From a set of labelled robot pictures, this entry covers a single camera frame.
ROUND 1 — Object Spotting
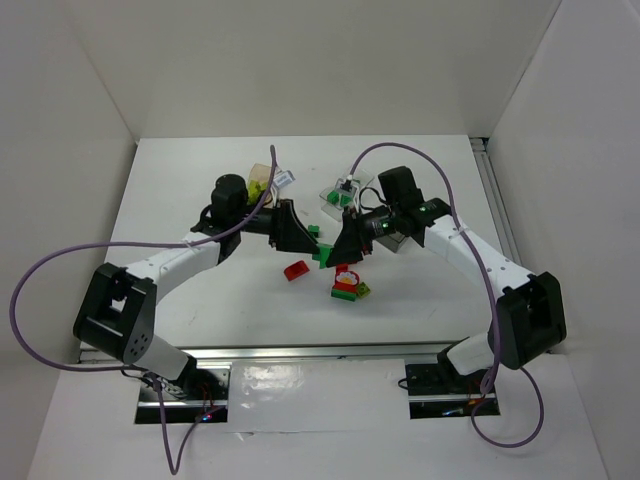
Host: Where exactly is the lime long lego brick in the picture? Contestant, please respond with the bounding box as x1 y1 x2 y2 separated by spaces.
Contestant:
247 180 267 205

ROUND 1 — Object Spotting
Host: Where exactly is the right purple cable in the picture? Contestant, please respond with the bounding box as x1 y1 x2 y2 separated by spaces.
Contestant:
344 142 547 446

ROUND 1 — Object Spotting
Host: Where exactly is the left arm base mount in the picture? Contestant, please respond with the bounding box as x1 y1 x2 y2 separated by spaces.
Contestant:
134 367 230 425

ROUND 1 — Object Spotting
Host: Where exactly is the aluminium rail front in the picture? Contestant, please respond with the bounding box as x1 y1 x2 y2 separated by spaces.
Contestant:
78 339 551 365

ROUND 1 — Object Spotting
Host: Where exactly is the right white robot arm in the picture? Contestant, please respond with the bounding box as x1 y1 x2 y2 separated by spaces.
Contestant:
326 166 567 378

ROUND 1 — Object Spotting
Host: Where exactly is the lime lego brick lower right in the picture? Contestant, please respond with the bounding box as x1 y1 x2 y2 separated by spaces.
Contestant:
356 282 371 299

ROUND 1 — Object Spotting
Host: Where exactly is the red flower lego block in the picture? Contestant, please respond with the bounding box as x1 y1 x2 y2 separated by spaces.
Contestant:
330 268 360 302

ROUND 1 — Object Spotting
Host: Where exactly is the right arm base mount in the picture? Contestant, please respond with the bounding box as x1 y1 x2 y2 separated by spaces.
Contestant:
397 363 500 420

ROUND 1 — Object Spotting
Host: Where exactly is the aluminium rail right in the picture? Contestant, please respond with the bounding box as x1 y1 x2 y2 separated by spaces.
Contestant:
470 138 521 264

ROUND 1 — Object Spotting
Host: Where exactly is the red sloped lego brick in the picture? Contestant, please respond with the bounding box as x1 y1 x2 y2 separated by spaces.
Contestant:
283 260 310 282

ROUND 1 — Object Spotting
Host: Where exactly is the clear transparent container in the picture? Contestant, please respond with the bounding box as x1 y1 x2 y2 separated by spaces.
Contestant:
319 170 373 222

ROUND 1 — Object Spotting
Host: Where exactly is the orange transparent container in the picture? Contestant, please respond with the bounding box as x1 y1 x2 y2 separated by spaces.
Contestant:
247 163 278 208

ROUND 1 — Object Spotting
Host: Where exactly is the aluminium rail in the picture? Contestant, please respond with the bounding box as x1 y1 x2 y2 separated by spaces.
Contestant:
78 339 551 365
470 138 521 264

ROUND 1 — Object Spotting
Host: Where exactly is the green lego brick carried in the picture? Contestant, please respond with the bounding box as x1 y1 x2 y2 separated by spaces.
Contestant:
326 190 353 208

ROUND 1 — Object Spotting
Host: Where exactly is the green lego brick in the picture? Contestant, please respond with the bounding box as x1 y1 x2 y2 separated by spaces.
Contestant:
312 243 333 268

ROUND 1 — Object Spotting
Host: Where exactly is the dark grey transparent container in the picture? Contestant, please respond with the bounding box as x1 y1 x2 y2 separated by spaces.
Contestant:
375 229 414 254

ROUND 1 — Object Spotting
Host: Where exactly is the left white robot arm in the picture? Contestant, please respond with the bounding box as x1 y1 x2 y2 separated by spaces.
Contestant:
73 174 319 398

